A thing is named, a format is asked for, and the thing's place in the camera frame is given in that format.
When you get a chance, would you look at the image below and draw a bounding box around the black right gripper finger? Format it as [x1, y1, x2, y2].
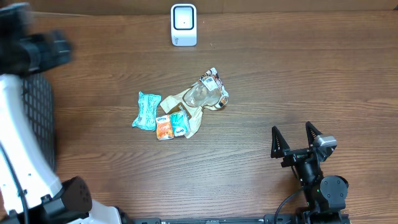
[305, 121, 322, 147]
[271, 126, 290, 158]

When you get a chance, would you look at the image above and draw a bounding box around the beige brown snack bag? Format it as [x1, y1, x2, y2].
[160, 67, 229, 139]

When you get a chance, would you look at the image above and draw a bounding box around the green tissue pack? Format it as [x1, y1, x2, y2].
[170, 110, 190, 137]

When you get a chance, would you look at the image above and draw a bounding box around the orange tissue pack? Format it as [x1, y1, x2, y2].
[155, 114, 174, 141]

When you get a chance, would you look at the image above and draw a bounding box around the teal tissue pack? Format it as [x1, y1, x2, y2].
[132, 91, 162, 131]

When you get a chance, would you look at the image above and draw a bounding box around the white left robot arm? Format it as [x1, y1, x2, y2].
[1, 2, 131, 223]

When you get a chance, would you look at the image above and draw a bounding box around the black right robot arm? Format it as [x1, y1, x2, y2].
[264, 121, 350, 224]

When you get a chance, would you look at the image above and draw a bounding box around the white barcode scanner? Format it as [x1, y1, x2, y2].
[170, 3, 198, 47]

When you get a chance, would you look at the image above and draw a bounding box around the black mesh basket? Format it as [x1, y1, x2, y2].
[21, 73, 57, 172]

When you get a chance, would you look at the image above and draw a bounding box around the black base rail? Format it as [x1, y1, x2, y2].
[132, 215, 295, 224]

